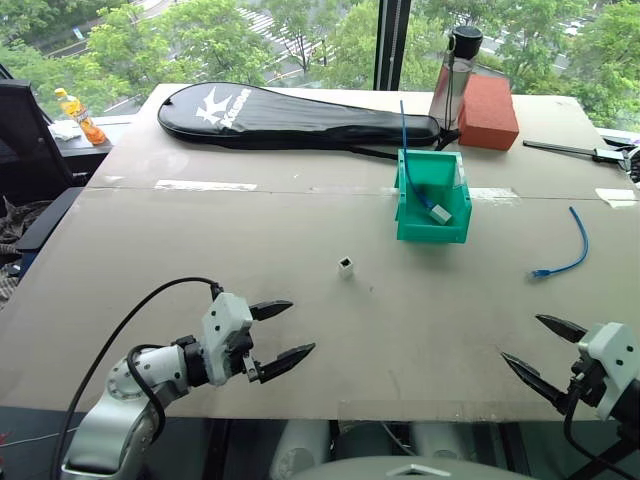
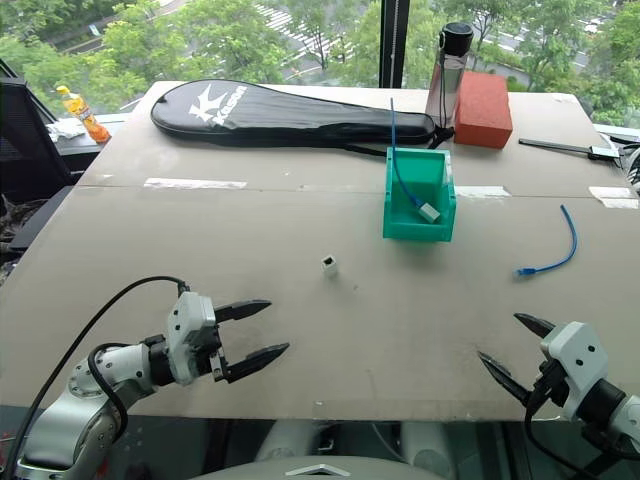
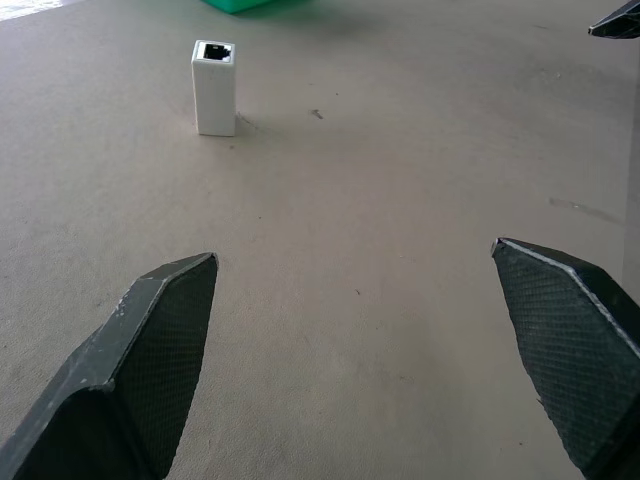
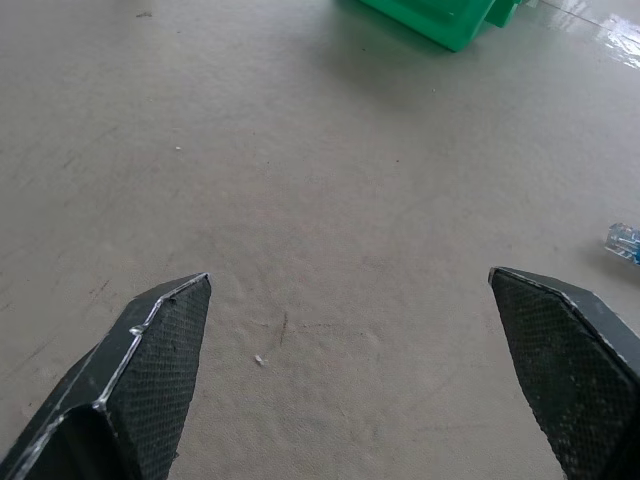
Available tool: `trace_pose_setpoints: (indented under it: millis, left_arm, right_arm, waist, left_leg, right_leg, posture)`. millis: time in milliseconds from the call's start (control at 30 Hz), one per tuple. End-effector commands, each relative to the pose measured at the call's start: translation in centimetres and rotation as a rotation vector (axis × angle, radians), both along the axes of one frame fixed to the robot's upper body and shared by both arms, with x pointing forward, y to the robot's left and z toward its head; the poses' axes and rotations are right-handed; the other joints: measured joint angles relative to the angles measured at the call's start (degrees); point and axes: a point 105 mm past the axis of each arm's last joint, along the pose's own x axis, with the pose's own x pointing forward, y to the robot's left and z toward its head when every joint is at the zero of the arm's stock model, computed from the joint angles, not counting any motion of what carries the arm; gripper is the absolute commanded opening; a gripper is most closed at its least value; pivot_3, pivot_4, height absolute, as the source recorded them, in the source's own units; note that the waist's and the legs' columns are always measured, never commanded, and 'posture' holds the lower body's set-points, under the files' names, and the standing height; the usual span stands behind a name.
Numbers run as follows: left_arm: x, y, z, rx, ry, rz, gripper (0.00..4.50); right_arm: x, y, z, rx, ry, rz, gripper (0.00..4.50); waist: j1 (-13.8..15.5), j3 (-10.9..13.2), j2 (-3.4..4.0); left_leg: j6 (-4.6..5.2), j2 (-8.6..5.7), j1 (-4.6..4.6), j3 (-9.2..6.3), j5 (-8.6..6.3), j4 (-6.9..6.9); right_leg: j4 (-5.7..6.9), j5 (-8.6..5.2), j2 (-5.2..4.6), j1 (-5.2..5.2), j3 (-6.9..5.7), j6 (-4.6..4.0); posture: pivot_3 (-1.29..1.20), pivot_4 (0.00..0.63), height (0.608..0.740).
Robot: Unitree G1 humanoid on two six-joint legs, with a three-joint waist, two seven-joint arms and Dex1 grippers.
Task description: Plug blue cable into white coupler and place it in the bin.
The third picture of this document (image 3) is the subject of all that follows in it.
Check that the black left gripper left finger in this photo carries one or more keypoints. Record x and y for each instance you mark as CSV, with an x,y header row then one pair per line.
x,y
150,360

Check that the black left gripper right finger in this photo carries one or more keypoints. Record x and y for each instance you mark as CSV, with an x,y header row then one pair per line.
x,y
565,340

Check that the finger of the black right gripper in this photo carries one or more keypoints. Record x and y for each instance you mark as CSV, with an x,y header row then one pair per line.
x,y
617,22

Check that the white rectangular adapter block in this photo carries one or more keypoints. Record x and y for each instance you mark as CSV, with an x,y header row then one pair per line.
x,y
215,95

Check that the green plastic container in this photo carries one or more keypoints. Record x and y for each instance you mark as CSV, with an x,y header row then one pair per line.
x,y
235,4

